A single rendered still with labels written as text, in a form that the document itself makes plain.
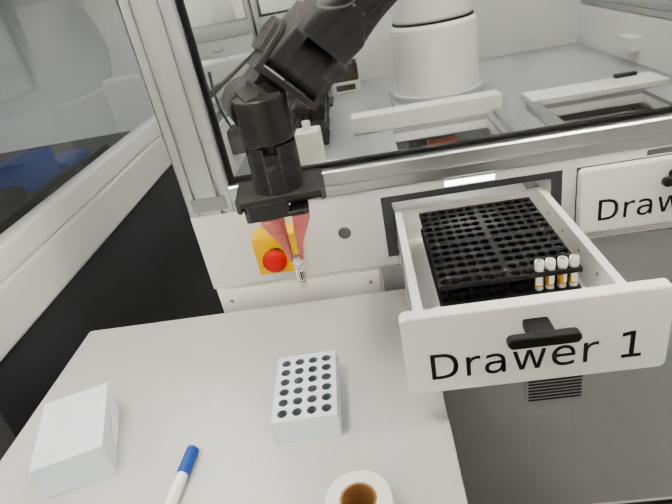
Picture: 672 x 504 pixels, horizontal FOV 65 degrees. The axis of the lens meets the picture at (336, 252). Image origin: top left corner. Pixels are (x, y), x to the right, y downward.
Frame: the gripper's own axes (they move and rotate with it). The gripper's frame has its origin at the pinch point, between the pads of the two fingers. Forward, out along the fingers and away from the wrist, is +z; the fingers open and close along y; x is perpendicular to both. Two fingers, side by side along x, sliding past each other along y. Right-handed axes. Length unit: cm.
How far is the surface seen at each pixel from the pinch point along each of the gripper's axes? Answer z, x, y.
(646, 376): 51, -15, -61
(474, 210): 7.8, -16.4, -27.8
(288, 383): 18.5, 2.8, 4.8
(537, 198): 10.0, -20.4, -39.7
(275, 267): 11.3, -16.3, 5.2
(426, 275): 14.1, -10.2, -18.0
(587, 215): 13, -16, -46
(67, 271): 17, -39, 50
